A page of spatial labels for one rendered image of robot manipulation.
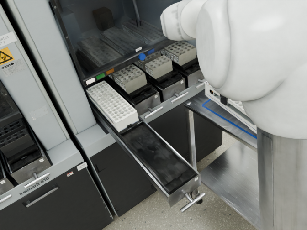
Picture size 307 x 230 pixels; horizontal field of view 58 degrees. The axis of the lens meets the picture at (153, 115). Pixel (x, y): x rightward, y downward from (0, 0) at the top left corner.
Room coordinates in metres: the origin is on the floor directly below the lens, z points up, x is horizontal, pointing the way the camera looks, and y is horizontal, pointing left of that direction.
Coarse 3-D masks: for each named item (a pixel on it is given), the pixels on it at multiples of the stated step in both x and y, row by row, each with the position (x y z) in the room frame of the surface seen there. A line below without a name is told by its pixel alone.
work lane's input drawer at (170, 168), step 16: (96, 112) 0.95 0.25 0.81; (112, 128) 0.82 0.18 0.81; (128, 128) 0.79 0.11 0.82; (144, 128) 0.79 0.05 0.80; (128, 144) 0.71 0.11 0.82; (144, 144) 0.71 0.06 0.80; (160, 144) 0.69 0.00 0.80; (144, 160) 0.63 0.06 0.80; (160, 160) 0.62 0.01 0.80; (176, 160) 0.60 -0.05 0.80; (160, 176) 0.55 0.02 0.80; (176, 176) 0.52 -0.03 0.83; (192, 176) 0.52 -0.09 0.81; (160, 192) 0.51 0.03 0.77; (176, 192) 0.48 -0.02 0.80
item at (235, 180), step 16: (192, 112) 0.87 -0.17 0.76; (208, 112) 0.79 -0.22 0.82; (224, 112) 0.77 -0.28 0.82; (192, 128) 0.86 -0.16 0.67; (224, 128) 0.69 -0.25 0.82; (240, 128) 0.67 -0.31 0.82; (192, 144) 0.86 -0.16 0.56; (240, 144) 1.02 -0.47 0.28; (256, 144) 0.59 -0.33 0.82; (192, 160) 0.86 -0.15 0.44; (224, 160) 0.93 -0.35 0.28; (240, 160) 0.91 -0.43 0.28; (256, 160) 0.89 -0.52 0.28; (208, 176) 0.85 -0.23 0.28; (224, 176) 0.83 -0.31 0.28; (240, 176) 0.81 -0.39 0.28; (256, 176) 0.79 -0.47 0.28; (192, 192) 0.88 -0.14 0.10; (224, 192) 0.74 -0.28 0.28; (240, 192) 0.72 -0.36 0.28; (256, 192) 0.70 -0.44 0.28; (240, 208) 0.64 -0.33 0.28; (256, 208) 0.62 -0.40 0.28; (256, 224) 0.55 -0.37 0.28
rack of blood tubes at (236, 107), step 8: (208, 88) 0.84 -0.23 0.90; (208, 96) 0.84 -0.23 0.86; (216, 96) 0.83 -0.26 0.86; (232, 104) 0.72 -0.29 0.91; (240, 104) 0.71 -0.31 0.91; (232, 112) 0.72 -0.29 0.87; (240, 112) 0.72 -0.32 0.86; (240, 120) 0.68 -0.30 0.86; (248, 120) 0.67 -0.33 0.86; (256, 128) 0.61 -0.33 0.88
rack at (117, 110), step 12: (96, 84) 1.07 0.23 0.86; (108, 84) 1.05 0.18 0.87; (96, 96) 0.98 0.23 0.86; (108, 96) 0.96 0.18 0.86; (120, 96) 0.95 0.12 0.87; (108, 108) 0.88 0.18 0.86; (120, 108) 0.87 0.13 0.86; (132, 108) 0.85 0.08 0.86; (108, 120) 0.87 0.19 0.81; (120, 120) 0.80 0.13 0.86; (132, 120) 0.82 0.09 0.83
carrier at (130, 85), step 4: (136, 76) 1.06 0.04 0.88; (140, 76) 1.05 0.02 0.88; (144, 76) 1.06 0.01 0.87; (128, 80) 1.03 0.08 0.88; (132, 80) 1.03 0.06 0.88; (136, 80) 1.04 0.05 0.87; (140, 80) 1.05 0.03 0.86; (144, 80) 1.06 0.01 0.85; (124, 84) 1.01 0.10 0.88; (128, 84) 1.02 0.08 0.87; (132, 84) 1.03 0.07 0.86; (136, 84) 1.03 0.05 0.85; (140, 84) 1.04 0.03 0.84; (144, 84) 1.05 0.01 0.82; (124, 88) 1.02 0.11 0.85; (128, 88) 1.02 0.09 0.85; (132, 88) 1.02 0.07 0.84; (136, 88) 1.03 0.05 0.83; (128, 92) 1.01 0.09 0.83
